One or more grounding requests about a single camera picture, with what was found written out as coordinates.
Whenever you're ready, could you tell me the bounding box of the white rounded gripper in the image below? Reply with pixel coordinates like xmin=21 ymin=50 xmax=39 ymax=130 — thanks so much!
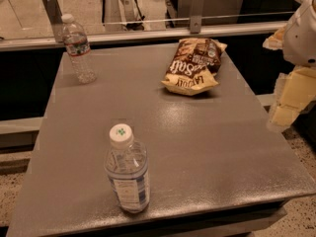
xmin=263 ymin=0 xmax=316 ymax=132

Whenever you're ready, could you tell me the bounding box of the blue label plastic water bottle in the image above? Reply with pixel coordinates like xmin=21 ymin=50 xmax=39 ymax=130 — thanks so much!
xmin=105 ymin=123 xmax=150 ymax=213

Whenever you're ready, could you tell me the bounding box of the clear red label water bottle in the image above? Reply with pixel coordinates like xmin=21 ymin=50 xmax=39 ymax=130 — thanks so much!
xmin=61 ymin=14 xmax=97 ymax=84

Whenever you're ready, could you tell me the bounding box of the grey metal bracket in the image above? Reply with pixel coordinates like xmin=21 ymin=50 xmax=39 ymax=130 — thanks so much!
xmin=190 ymin=0 xmax=204 ymax=34
xmin=41 ymin=0 xmax=62 ymax=42

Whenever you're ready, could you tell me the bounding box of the grey metal rail frame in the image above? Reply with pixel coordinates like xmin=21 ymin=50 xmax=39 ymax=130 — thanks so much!
xmin=0 ymin=21 xmax=286 ymax=51

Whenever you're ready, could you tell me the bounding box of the brown chip bag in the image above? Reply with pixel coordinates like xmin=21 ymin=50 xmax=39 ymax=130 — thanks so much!
xmin=162 ymin=38 xmax=227 ymax=96

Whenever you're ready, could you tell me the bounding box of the right grey metal bracket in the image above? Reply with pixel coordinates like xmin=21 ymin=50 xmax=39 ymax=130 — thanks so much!
xmin=190 ymin=0 xmax=204 ymax=34

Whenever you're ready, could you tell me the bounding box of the left grey metal bracket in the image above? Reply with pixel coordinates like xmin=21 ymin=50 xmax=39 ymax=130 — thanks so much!
xmin=41 ymin=0 xmax=62 ymax=42

